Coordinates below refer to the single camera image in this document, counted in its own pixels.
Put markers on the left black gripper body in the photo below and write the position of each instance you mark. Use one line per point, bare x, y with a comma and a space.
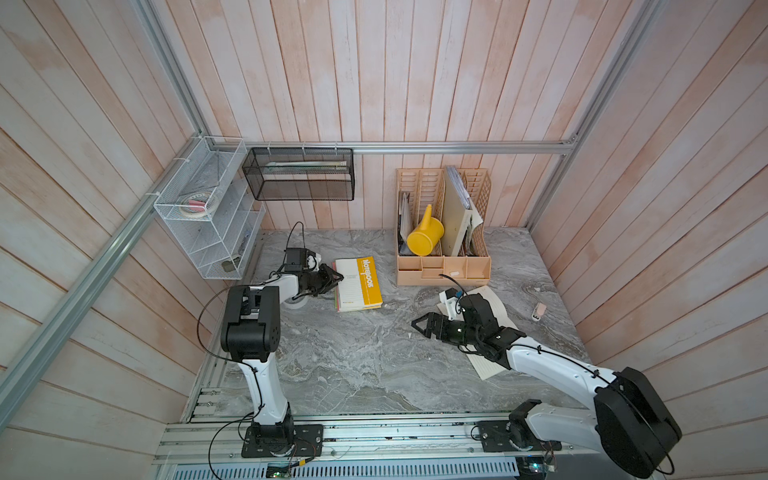
315, 281

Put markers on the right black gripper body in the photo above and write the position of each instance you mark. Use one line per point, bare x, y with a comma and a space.
458, 331

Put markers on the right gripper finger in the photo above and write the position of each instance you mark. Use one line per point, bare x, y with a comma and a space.
431, 320
440, 332

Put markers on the cream notebook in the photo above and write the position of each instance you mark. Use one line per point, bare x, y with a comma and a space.
486, 369

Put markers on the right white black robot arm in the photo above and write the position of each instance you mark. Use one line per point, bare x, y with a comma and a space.
621, 414

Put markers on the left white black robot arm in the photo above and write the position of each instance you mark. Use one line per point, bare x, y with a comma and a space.
250, 335

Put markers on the clear tape roll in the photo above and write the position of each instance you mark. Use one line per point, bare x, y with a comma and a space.
294, 304

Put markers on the yellow watering can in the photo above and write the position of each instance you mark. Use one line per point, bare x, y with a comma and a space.
423, 240

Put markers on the papers in organizer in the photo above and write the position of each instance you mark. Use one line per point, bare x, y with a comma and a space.
475, 222

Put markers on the beige desk organizer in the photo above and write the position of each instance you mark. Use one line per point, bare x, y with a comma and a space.
416, 188

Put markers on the cream book in organizer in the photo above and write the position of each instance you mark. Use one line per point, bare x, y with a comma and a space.
457, 212

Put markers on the tape roll on shelf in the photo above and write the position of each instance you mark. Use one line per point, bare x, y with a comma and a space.
198, 205

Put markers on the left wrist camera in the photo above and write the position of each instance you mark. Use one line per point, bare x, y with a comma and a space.
312, 260

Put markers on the black mesh wall basket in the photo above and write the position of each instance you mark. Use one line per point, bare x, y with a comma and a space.
300, 173

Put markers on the white wire shelf rack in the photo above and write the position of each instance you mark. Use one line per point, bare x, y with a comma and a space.
218, 246

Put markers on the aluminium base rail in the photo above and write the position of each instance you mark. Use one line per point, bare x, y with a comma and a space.
399, 446

